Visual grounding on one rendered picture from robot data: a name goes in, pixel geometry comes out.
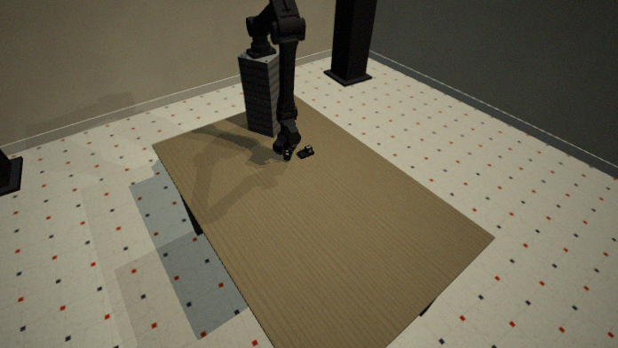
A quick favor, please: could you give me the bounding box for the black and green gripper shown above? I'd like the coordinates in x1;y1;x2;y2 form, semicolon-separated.
283;141;300;159

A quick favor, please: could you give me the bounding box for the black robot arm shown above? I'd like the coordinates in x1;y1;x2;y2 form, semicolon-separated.
246;0;305;155

